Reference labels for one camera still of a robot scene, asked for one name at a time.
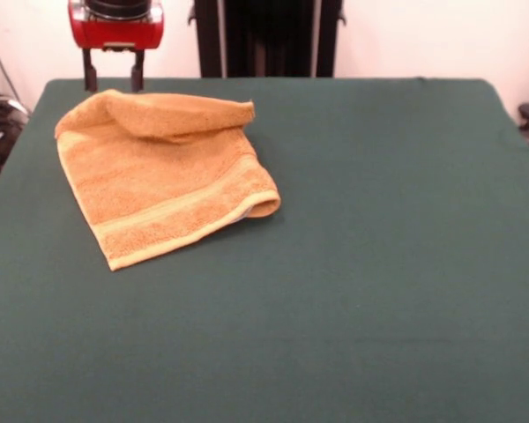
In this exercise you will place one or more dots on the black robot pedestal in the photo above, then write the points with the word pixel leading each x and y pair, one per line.
pixel 269 39

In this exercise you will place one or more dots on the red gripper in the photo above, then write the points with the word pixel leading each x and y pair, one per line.
pixel 114 33

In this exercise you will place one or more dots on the dark green table cloth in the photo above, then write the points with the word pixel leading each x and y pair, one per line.
pixel 335 308

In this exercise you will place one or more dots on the orange terry towel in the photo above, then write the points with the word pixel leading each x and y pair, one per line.
pixel 150 189

